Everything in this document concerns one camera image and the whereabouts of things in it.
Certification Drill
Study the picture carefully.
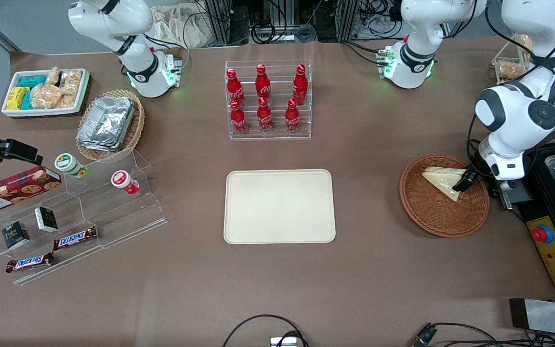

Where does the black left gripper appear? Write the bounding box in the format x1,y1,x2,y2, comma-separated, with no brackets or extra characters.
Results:
452,152,493,194

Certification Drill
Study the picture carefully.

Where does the triangle sandwich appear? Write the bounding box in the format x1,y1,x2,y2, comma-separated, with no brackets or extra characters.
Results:
421,166,469,202

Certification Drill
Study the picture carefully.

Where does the white rectangular snack tray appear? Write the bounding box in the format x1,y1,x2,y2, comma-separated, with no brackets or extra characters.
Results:
1,69,91,118

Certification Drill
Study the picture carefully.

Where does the round brown wicker basket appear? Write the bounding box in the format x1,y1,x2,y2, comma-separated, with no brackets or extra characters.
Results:
399,153,490,238

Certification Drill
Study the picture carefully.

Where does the aluminium foil tray stack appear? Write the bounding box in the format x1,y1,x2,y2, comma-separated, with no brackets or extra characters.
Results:
76,96,137,152

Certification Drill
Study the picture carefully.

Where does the oval light wicker basket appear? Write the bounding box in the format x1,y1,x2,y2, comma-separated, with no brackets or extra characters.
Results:
75,89,145,162

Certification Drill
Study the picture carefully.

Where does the beige plastic tray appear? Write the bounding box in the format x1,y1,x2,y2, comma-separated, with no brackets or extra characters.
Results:
223,169,337,245

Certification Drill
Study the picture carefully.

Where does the red tartan cookie box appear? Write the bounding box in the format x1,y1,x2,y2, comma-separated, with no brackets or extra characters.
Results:
0,166,62,215

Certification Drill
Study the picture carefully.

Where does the yellow snack packet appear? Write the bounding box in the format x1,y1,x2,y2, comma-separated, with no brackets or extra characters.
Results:
7,87,30,110

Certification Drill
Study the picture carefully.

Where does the green lid cup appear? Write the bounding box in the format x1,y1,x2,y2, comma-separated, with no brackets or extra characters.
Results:
54,153,88,179

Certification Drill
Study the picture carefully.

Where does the small black white carton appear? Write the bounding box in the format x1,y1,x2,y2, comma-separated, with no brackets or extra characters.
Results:
34,206,59,233

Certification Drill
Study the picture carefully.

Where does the brown chocolate bar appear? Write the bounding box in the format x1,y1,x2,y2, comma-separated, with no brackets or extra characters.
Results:
6,252,55,274
53,227,98,251

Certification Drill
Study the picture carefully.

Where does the red lid cup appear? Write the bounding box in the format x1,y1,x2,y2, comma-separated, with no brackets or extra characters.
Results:
111,170,140,195

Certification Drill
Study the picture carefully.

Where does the black sealing machine yellow panel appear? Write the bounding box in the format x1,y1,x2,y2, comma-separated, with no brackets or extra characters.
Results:
491,120,555,304

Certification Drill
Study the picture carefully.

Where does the clear acrylic stepped stand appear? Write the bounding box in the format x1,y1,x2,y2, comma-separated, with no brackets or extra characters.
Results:
0,148,167,286

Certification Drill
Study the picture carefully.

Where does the red cola bottle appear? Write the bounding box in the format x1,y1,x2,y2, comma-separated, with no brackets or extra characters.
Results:
292,64,308,106
285,99,301,134
255,64,272,99
226,68,246,107
257,97,274,133
229,100,249,135

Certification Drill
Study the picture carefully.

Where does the clear acrylic bottle rack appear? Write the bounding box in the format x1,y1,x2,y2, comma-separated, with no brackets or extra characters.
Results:
225,59,313,140

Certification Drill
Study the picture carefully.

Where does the beige cloth bag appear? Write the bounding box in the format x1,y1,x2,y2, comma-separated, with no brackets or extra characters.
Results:
150,4,211,49

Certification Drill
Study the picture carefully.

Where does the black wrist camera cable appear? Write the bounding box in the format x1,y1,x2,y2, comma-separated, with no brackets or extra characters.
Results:
465,0,555,169

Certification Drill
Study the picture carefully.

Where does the black cable with connector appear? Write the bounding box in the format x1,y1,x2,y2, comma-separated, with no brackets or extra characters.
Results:
412,322,555,347

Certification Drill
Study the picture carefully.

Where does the black arm base cable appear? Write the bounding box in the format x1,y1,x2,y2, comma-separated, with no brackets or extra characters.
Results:
340,41,386,66

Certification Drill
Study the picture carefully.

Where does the aluminium frame post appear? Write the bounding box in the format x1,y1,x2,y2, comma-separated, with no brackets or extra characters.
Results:
338,0,359,41
204,0,232,46

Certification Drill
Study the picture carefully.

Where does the black looped cable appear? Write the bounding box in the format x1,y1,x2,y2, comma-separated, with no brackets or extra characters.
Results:
222,314,309,347

